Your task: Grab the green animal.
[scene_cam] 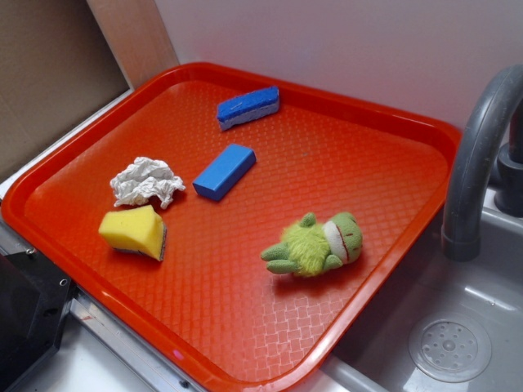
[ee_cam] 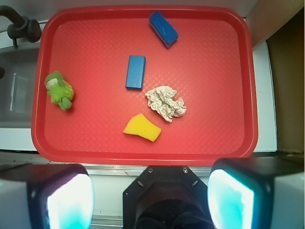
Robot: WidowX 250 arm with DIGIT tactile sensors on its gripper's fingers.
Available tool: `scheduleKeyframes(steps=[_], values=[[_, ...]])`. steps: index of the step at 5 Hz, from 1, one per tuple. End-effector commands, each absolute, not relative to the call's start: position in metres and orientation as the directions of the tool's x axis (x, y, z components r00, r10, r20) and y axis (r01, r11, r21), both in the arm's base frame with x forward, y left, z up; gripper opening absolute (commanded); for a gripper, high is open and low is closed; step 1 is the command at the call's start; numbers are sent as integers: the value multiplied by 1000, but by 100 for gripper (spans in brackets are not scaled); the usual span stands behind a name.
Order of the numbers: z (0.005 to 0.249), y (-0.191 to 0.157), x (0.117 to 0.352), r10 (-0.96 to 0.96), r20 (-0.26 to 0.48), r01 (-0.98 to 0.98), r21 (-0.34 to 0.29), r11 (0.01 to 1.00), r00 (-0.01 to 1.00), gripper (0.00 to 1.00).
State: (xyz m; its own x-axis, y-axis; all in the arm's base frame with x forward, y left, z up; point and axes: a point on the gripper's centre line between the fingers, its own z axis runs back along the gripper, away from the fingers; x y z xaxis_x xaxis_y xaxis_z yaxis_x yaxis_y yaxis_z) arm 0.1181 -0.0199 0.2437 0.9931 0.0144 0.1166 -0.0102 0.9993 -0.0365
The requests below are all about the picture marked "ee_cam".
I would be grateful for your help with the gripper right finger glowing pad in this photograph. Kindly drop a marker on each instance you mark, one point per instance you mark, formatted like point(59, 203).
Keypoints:
point(257, 193)

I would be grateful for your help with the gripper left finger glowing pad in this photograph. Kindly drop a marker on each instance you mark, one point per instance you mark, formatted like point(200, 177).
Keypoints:
point(49, 196)

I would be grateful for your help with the green plush animal toy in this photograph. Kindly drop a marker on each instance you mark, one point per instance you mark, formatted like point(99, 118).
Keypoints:
point(59, 90)

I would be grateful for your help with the yellow sponge piece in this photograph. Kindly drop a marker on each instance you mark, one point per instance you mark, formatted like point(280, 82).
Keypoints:
point(139, 125)

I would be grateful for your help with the crumpled white paper towel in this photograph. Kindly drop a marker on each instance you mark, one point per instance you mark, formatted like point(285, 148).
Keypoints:
point(161, 100)

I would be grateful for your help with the red plastic tray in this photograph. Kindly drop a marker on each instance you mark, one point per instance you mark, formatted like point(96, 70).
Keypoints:
point(210, 66)

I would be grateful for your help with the grey sink basin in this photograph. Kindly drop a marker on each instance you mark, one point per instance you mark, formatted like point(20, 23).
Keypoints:
point(17, 85)

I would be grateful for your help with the blue wooden block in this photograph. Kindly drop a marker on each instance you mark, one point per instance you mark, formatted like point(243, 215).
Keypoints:
point(135, 72)

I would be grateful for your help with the brown cardboard box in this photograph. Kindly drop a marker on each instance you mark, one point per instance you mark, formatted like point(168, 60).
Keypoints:
point(287, 57)

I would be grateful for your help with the dark metal faucet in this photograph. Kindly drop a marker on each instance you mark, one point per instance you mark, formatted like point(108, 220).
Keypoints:
point(21, 27)

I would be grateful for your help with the blue scrub sponge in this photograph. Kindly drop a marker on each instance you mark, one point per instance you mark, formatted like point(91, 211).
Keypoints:
point(163, 28)

